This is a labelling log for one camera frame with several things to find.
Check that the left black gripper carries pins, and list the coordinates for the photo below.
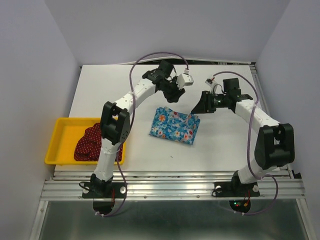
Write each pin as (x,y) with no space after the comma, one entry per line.
(174,96)

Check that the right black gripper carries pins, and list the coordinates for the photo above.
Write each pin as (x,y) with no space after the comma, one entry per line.
(204,105)

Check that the blue floral skirt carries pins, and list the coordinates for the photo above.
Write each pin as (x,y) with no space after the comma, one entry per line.
(174,126)

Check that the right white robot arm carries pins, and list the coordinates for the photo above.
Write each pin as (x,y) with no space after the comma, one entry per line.
(274,146)

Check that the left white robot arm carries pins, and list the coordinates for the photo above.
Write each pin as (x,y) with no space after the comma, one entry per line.
(117,120)

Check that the red polka dot skirt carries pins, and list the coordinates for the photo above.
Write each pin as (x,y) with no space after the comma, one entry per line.
(88,148)

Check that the yellow plastic tray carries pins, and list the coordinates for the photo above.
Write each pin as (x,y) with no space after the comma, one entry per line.
(66,134)

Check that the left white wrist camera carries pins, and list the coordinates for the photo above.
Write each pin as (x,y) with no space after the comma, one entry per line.
(184,80)

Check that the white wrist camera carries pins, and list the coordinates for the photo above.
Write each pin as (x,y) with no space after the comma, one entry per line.
(212,83)
(184,80)

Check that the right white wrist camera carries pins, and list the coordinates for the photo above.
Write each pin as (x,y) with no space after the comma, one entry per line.
(212,83)

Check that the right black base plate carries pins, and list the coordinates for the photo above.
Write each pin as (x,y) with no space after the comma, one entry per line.
(239,193)

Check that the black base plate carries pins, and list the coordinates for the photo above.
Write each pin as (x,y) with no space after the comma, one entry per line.
(239,193)
(107,200)

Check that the aluminium frame rail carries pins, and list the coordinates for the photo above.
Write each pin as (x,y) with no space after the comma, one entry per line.
(169,185)

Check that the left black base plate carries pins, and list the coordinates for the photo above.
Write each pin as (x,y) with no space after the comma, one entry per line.
(107,200)

